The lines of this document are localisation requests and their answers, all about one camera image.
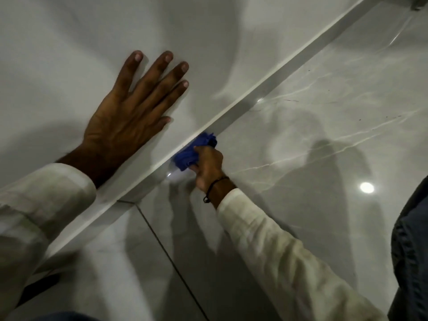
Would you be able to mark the person's left forearm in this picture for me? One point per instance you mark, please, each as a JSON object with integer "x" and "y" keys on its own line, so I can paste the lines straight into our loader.
{"x": 36, "y": 213}

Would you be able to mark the person's left little finger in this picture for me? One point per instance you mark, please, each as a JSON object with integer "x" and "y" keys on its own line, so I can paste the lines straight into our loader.
{"x": 128, "y": 71}

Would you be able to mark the person's left hand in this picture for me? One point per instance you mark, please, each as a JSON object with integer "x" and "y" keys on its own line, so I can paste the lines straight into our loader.
{"x": 120, "y": 123}

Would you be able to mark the person's blue jeans leg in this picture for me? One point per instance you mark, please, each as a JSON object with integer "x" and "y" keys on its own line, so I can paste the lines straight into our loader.
{"x": 413, "y": 257}

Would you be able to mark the person's right forearm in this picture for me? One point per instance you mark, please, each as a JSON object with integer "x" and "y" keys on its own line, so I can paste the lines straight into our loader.
{"x": 284, "y": 257}

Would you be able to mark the black thread wristband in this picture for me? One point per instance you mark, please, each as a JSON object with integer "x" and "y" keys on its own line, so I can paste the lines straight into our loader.
{"x": 214, "y": 183}

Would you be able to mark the person's left thumb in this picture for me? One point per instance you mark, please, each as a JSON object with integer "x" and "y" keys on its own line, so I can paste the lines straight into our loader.
{"x": 159, "y": 126}

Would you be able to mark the blue cleaning cloth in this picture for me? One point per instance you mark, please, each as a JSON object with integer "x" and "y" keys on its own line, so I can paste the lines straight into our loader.
{"x": 187, "y": 157}

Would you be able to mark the person's right hand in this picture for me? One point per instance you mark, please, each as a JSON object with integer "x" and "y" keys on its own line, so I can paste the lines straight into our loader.
{"x": 210, "y": 167}

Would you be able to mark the person's right fingers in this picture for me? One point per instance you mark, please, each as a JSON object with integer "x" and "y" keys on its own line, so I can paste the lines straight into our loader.
{"x": 200, "y": 155}

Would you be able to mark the person's left middle finger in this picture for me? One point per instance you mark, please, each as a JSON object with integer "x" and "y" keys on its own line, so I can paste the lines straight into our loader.
{"x": 165, "y": 82}

